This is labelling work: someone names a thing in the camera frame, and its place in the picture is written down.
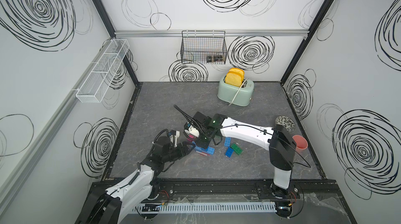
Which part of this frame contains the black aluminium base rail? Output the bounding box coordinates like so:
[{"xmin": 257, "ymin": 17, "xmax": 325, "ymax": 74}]
[{"xmin": 160, "ymin": 178, "xmax": 340, "ymax": 200}]

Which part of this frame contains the black wire basket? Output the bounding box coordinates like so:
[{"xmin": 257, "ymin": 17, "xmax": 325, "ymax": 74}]
[{"xmin": 180, "ymin": 30, "xmax": 228, "ymax": 65}]

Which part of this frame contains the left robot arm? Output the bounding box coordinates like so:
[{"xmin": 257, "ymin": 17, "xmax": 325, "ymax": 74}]
[{"xmin": 75, "ymin": 136, "xmax": 195, "ymax": 224}]

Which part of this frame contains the yellow toast slice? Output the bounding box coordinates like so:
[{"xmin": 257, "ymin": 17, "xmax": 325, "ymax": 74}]
[
  {"xmin": 229, "ymin": 68, "xmax": 244, "ymax": 80},
  {"xmin": 225, "ymin": 72, "xmax": 243, "ymax": 87}
]

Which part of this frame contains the light blue vertical brick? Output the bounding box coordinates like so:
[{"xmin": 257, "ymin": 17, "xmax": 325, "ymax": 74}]
[{"xmin": 224, "ymin": 137, "xmax": 231, "ymax": 147}]

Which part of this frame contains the white toaster cable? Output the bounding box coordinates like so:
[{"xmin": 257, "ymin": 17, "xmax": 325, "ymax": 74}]
[{"xmin": 228, "ymin": 78, "xmax": 249, "ymax": 106}]

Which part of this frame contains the mint green toaster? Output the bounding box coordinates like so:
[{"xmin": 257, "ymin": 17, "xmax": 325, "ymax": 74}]
[{"xmin": 217, "ymin": 77, "xmax": 255, "ymax": 107}]

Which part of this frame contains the yellow toast slice front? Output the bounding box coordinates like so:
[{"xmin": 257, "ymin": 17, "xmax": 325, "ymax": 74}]
[{"xmin": 225, "ymin": 72, "xmax": 243, "ymax": 87}]

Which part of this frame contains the white cable duct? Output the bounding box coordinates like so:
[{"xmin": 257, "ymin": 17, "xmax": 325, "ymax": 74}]
[{"xmin": 132, "ymin": 202, "xmax": 277, "ymax": 215}]

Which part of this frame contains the white wire shelf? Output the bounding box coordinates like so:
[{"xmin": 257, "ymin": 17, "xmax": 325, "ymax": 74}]
[{"xmin": 76, "ymin": 39, "xmax": 129, "ymax": 103}]

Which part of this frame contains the speckled plate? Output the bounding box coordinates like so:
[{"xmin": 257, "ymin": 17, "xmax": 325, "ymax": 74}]
[{"xmin": 275, "ymin": 115, "xmax": 296, "ymax": 133}]

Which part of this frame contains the light blue long brick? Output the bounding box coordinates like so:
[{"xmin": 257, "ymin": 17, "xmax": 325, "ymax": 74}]
[{"xmin": 192, "ymin": 142, "xmax": 215, "ymax": 156}]

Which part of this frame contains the dark object in basket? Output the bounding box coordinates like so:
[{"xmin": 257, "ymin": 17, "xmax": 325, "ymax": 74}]
[{"xmin": 206, "ymin": 55, "xmax": 226, "ymax": 63}]

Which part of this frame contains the yellow toast slice back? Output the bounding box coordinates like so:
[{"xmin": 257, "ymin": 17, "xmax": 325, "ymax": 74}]
[{"xmin": 229, "ymin": 68, "xmax": 244, "ymax": 80}]

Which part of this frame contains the blue square brick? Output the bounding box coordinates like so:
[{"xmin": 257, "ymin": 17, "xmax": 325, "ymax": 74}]
[{"xmin": 225, "ymin": 147, "xmax": 234, "ymax": 158}]

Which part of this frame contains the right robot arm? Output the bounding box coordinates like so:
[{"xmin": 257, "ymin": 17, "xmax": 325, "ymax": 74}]
[{"xmin": 173, "ymin": 105, "xmax": 297, "ymax": 190}]

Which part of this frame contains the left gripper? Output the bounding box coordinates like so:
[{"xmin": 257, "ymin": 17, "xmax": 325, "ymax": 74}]
[{"xmin": 162, "ymin": 141, "xmax": 195, "ymax": 163}]

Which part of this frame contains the green flat brick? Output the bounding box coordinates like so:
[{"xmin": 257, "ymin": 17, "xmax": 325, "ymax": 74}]
[{"xmin": 230, "ymin": 144, "xmax": 243, "ymax": 155}]

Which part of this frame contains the pink cup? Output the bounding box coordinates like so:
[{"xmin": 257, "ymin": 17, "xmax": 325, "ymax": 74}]
[{"xmin": 292, "ymin": 135, "xmax": 309, "ymax": 151}]

